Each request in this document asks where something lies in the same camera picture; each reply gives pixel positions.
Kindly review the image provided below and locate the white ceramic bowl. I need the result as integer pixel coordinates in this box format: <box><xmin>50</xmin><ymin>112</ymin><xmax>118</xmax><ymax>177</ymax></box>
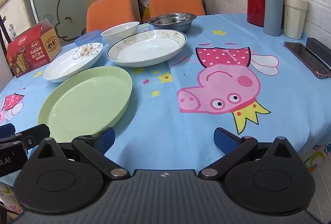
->
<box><xmin>100</xmin><ymin>21</ymin><xmax>140</xmax><ymax>45</ymax></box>

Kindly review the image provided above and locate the white plate with patterned rim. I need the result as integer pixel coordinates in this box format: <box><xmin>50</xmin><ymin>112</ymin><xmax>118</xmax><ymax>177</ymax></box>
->
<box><xmin>107</xmin><ymin>29</ymin><xmax>187</xmax><ymax>68</ymax></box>

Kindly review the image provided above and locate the smartphone in clear case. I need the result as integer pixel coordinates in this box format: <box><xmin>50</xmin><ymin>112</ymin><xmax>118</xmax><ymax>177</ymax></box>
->
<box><xmin>284</xmin><ymin>41</ymin><xmax>330</xmax><ymax>79</ymax></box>

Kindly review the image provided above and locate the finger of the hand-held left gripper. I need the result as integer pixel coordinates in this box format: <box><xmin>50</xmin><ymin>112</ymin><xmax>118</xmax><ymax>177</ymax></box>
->
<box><xmin>14</xmin><ymin>124</ymin><xmax>51</xmax><ymax>150</ymax></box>
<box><xmin>0</xmin><ymin>123</ymin><xmax>16</xmax><ymax>140</ymax></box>

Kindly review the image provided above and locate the cream cup with lid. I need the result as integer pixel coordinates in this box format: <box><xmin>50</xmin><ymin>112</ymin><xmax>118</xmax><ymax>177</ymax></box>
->
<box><xmin>283</xmin><ymin>0</ymin><xmax>309</xmax><ymax>40</ymax></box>

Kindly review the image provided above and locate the blue plastic bowl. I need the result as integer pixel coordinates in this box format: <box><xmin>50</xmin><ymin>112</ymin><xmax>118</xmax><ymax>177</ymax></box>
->
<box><xmin>74</xmin><ymin>29</ymin><xmax>103</xmax><ymax>47</ymax></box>

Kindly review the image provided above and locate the white floral plate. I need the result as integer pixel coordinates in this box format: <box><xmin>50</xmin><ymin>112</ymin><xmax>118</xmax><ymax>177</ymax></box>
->
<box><xmin>43</xmin><ymin>42</ymin><xmax>104</xmax><ymax>83</ymax></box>

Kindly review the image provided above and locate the green oval plate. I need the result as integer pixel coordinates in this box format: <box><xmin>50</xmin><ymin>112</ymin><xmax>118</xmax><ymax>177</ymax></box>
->
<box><xmin>37</xmin><ymin>66</ymin><xmax>133</xmax><ymax>143</ymax></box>

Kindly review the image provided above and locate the red and brown cracker box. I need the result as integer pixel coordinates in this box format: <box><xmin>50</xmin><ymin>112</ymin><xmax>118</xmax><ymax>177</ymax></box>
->
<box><xmin>6</xmin><ymin>18</ymin><xmax>62</xmax><ymax>78</ymax></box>

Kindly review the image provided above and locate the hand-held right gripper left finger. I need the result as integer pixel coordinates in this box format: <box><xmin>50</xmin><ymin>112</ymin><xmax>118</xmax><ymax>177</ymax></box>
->
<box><xmin>35</xmin><ymin>126</ymin><xmax>131</xmax><ymax>180</ymax></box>

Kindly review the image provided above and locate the grey-blue bottle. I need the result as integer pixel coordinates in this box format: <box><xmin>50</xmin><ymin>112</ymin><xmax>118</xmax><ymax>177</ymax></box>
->
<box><xmin>263</xmin><ymin>0</ymin><xmax>284</xmax><ymax>37</ymax></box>

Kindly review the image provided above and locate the stainless steel bowl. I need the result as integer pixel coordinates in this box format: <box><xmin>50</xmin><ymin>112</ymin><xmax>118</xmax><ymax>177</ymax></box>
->
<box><xmin>148</xmin><ymin>13</ymin><xmax>197</xmax><ymax>33</ymax></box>

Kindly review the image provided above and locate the black box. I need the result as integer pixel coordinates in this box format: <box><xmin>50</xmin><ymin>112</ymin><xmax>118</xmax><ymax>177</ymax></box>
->
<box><xmin>306</xmin><ymin>37</ymin><xmax>331</xmax><ymax>71</ymax></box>

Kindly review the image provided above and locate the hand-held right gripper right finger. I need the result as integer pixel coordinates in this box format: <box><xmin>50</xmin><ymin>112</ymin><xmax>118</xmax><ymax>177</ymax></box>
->
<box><xmin>213</xmin><ymin>127</ymin><xmax>302</xmax><ymax>179</ymax></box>

